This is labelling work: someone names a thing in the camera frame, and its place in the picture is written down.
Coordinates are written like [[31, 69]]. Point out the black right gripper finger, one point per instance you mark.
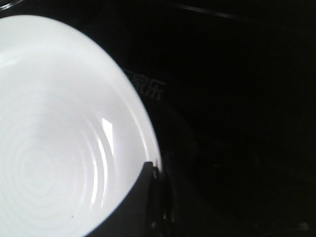
[[140, 214]]

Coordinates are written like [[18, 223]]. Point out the white round plate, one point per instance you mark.
[[74, 134]]

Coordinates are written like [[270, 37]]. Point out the black glass stove top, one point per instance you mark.
[[230, 87]]

